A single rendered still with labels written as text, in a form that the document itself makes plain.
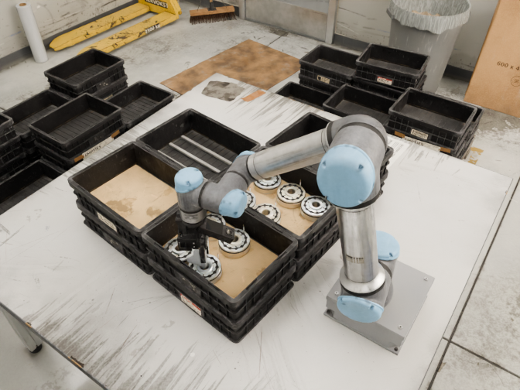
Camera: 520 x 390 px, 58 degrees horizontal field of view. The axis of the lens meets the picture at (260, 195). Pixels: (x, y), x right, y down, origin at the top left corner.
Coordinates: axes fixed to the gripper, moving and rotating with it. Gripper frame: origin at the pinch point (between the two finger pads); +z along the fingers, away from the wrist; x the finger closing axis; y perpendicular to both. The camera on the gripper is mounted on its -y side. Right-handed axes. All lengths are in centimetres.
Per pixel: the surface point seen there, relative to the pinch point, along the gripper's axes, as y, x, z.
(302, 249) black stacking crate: -30.4, -5.6, 0.8
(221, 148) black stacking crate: 1, -61, 3
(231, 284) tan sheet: -8.2, 7.2, 2.6
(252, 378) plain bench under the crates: -15.2, 30.4, 15.7
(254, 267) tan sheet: -14.8, 0.5, 2.6
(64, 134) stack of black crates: 93, -115, 36
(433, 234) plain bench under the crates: -81, -27, 16
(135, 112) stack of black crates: 65, -154, 47
